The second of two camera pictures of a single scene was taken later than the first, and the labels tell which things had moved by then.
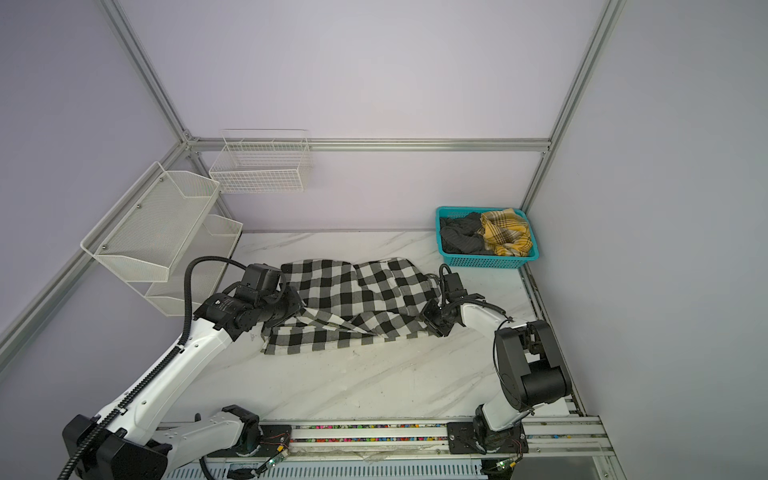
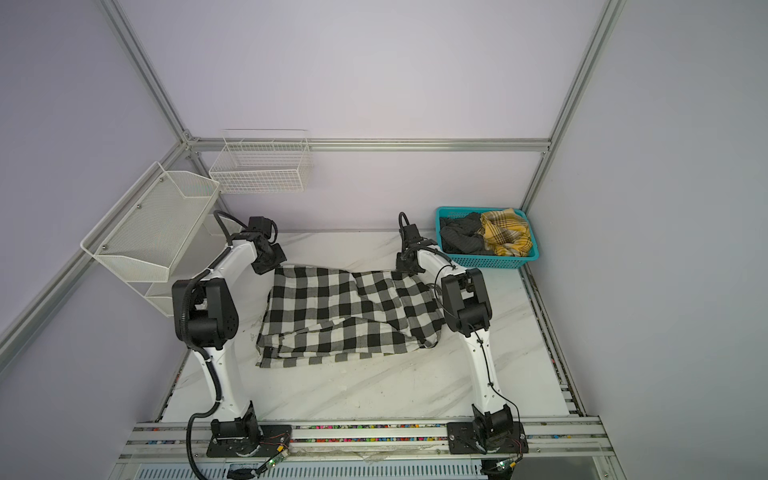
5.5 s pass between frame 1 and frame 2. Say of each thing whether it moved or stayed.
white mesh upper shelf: stayed
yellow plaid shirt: stayed
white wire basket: stayed
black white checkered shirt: moved
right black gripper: moved
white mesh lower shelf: stayed
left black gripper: moved
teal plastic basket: stayed
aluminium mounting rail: stayed
